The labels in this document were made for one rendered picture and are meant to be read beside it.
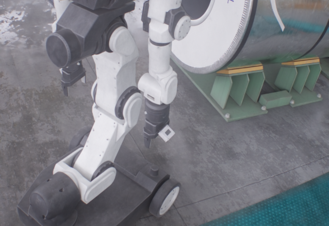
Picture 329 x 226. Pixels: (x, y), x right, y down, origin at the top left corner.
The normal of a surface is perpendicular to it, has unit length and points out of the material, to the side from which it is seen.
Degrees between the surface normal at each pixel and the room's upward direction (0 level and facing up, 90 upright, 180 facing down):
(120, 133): 90
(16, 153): 0
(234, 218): 0
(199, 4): 27
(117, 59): 35
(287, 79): 90
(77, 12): 45
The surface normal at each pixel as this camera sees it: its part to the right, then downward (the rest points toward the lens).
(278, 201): 0.16, -0.81
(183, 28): 0.81, 0.44
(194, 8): 0.29, -0.58
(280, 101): 0.44, 0.58
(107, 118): -0.41, -0.06
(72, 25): -0.29, -0.29
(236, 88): -0.88, 0.14
